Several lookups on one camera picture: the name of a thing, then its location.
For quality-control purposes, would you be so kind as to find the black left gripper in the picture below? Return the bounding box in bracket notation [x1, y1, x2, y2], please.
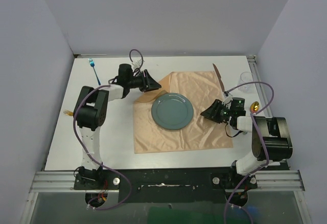
[127, 70, 161, 92]

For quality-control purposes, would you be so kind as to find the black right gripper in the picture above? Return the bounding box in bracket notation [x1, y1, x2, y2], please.
[201, 99, 234, 123]

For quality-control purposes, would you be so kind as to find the peach satin cloth napkin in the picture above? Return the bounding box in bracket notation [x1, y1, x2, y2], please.
[133, 71, 233, 153]

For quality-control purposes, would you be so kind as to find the teal round plate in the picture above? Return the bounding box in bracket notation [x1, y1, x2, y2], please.
[151, 93, 194, 130]

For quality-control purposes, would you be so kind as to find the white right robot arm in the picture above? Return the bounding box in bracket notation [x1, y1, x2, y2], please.
[201, 97, 293, 188]

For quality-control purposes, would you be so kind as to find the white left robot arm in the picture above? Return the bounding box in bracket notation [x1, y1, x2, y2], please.
[73, 64, 161, 189]

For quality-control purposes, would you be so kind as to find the copper table knife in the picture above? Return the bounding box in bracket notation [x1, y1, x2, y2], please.
[213, 63, 225, 93]

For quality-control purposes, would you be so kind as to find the iridescent gold spoon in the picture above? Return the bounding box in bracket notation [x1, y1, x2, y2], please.
[250, 101, 260, 114]

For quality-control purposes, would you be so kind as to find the clear drinking glass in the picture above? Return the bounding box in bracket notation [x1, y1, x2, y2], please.
[238, 72, 255, 94]

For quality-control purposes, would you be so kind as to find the blue fork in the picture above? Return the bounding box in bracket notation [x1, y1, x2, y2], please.
[88, 58, 101, 86]

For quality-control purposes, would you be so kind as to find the gold fork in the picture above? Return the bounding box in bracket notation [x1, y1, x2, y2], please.
[63, 109, 74, 117]

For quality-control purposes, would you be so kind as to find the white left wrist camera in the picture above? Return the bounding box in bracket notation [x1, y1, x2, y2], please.
[133, 59, 144, 69]

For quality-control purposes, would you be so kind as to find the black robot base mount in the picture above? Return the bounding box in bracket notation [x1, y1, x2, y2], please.
[74, 166, 258, 207]

